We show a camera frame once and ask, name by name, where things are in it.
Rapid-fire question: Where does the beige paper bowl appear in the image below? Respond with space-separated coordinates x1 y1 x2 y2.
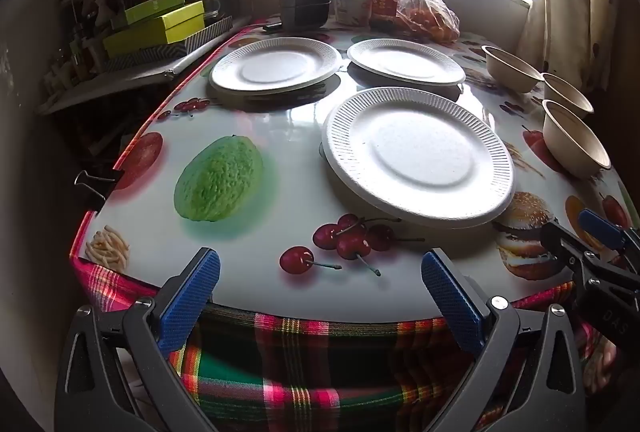
542 72 594 119
482 45 544 93
542 100 612 180

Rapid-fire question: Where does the white paper plate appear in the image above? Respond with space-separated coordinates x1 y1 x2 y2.
322 86 515 230
209 36 342 95
347 38 465 86

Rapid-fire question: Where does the plaid red green cloth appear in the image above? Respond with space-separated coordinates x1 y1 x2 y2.
69 255 622 432

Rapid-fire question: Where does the black binder clip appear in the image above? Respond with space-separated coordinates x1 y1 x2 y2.
74 169 124 211

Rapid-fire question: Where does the cream patterned curtain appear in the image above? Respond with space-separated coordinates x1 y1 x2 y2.
516 0 639 94

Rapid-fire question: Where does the white side shelf board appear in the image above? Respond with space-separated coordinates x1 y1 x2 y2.
36 16 250 116

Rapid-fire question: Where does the red label glass jar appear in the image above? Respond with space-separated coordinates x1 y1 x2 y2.
370 0 399 30

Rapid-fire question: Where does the white plastic tub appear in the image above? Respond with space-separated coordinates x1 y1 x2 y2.
331 0 372 27

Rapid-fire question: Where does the lime green box lower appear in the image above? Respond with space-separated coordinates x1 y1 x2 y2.
103 1 205 58

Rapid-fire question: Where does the lime green box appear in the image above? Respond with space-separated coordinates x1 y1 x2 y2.
103 1 205 58
111 0 186 30

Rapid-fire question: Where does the lime green box upper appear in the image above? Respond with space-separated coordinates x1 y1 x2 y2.
111 0 186 30

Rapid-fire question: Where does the grey zigzag pattern box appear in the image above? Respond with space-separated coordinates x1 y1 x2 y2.
105 16 232 72

